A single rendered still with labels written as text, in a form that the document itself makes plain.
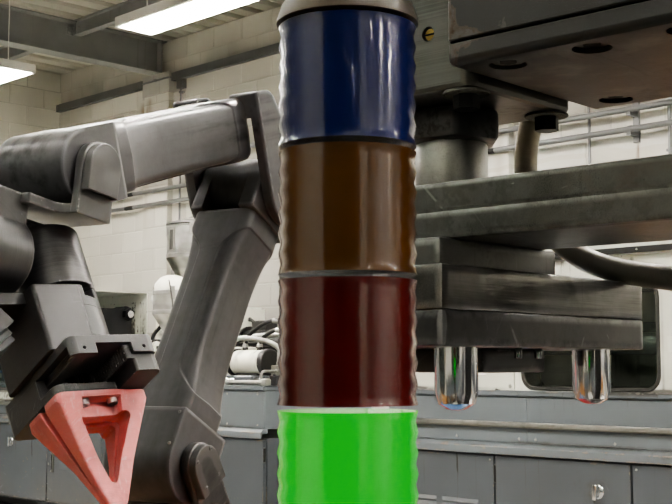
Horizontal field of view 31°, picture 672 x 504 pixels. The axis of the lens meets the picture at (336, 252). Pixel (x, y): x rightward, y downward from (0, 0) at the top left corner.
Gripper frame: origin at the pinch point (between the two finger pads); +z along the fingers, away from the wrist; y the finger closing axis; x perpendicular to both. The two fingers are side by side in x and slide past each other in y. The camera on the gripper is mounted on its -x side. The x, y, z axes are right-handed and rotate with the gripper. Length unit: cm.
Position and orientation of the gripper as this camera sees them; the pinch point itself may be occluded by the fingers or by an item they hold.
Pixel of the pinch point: (113, 495)
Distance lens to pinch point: 82.4
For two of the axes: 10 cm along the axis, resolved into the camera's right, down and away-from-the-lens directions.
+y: 5.7, -5.5, -6.1
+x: 7.4, 0.3, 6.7
